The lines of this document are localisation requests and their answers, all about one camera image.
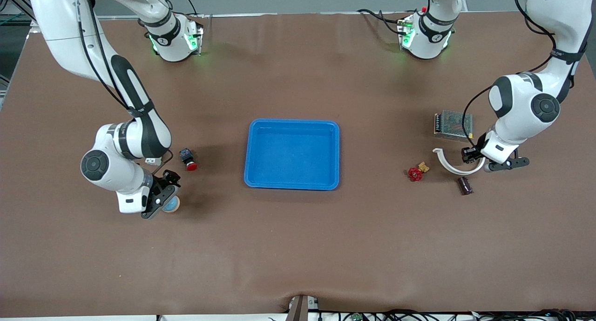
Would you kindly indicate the large brown electrolytic capacitor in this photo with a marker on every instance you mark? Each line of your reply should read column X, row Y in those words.
column 464, row 186

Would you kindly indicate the metal mesh power supply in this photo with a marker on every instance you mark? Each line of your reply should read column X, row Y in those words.
column 449, row 123

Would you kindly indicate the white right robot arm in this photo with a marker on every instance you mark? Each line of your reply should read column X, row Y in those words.
column 60, row 23

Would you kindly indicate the blue desk bell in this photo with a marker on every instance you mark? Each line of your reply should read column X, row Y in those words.
column 173, row 206

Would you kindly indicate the blue plastic tray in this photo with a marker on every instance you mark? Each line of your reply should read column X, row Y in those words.
column 292, row 155

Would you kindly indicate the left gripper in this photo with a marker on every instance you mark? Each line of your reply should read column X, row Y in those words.
column 469, row 154

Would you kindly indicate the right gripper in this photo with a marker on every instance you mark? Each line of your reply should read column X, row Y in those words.
column 169, row 177

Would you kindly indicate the white circuit breaker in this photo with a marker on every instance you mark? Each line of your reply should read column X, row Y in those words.
column 152, row 161

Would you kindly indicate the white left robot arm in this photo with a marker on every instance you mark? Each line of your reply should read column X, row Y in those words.
column 526, row 106

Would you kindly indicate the red mushroom button black body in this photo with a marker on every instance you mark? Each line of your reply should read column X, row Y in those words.
column 188, row 159

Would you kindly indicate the small black electrolytic capacitor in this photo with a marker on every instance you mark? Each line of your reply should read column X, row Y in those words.
column 466, row 154

